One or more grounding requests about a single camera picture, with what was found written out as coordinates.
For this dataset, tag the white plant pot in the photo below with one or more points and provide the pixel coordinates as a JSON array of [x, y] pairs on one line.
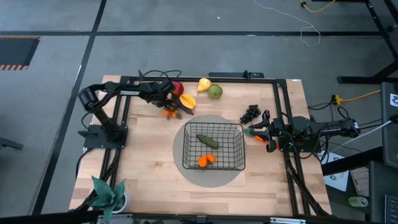
[[124, 203]]

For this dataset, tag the black computer case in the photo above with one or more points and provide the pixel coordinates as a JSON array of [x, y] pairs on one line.
[[390, 133]]

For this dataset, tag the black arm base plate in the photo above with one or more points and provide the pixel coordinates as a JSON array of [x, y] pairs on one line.
[[93, 140]]

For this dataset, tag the red apple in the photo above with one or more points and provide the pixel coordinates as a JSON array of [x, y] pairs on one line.
[[178, 88]]

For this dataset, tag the round grey placemat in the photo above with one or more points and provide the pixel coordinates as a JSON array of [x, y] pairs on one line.
[[208, 179]]

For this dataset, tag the green cucumber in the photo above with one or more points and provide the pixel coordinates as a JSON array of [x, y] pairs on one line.
[[207, 141]]

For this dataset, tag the green apple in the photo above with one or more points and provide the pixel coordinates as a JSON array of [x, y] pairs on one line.
[[215, 91]]

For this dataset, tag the black grape bunch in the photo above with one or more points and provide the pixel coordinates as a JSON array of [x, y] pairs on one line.
[[250, 114]]

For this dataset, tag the yellow pear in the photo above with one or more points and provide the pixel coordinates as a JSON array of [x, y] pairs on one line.
[[204, 84]]

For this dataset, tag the hazard striped floor hatch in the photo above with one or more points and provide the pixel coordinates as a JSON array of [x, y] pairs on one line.
[[17, 53]]

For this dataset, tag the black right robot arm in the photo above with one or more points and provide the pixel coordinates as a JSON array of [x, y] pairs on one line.
[[329, 129]]

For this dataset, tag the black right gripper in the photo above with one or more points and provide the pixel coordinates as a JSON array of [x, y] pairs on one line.
[[281, 132]]

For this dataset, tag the yellow bell pepper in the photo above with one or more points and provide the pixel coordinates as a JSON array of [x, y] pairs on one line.
[[188, 101]]

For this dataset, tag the green potted plant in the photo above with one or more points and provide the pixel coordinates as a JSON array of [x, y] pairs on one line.
[[105, 193]]

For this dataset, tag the orange tangerine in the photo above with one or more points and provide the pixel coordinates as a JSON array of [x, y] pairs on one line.
[[211, 158], [202, 161]]

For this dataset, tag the black desk frame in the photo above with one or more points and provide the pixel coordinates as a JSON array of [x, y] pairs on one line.
[[377, 21]]

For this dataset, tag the black metal table frame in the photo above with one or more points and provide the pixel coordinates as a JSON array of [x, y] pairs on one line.
[[233, 80]]

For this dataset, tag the white paper sheet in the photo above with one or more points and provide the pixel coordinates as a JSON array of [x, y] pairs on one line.
[[337, 179]]

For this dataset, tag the dark purple eggplant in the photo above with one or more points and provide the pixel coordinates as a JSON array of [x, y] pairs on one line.
[[183, 108]]

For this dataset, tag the orange fruit cluster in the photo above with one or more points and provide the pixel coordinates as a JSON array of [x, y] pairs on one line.
[[169, 113]]

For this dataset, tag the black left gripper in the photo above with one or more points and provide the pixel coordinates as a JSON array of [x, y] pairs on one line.
[[158, 91]]

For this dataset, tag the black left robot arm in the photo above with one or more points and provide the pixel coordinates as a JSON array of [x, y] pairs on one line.
[[105, 121]]

